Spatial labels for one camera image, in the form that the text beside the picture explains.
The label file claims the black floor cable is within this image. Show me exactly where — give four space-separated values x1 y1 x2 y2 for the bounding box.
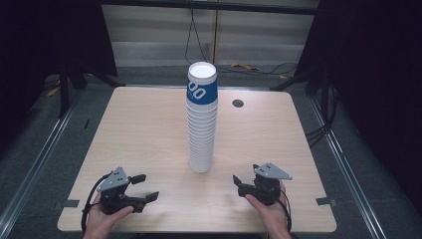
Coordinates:
215 61 300 77

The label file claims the bundle of black cables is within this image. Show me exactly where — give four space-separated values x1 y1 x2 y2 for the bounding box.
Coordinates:
304 85 340 148

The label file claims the hanging black cable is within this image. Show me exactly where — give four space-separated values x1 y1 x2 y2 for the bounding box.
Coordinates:
184 8 217 69

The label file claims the dark curtain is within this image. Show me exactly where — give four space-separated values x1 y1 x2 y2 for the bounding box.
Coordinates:
294 0 422 217
0 0 118 147

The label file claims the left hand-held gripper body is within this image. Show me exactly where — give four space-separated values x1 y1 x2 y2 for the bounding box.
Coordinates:
96 166 137 215

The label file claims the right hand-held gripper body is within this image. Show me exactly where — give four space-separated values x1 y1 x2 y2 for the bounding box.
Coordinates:
251 161 294 206

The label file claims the person's right hand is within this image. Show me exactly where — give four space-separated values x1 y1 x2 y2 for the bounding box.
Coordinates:
244 181 293 233

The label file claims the stack of white paper cups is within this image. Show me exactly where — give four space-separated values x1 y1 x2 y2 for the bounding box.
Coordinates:
185 99 219 174

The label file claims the black metal stand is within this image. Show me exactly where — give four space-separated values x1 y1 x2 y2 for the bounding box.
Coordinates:
58 61 126 120
269 68 334 118

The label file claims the yellow scrap on floor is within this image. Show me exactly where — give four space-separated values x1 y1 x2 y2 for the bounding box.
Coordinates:
230 62 261 72

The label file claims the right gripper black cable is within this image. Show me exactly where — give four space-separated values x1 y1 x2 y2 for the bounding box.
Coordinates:
278 189 294 233

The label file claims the metal floor rail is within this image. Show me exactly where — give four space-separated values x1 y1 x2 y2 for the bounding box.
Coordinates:
307 94 390 239
0 96 84 233

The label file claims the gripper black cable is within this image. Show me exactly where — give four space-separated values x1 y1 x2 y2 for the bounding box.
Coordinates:
81 171 114 234
278 189 294 233

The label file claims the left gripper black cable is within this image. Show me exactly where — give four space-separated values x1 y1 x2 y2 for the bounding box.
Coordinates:
81 171 114 234

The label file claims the black horizontal bar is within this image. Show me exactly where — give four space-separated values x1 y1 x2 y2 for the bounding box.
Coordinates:
99 0 321 16

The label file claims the person's left hand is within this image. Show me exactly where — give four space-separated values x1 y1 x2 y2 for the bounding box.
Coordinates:
83 193 135 237

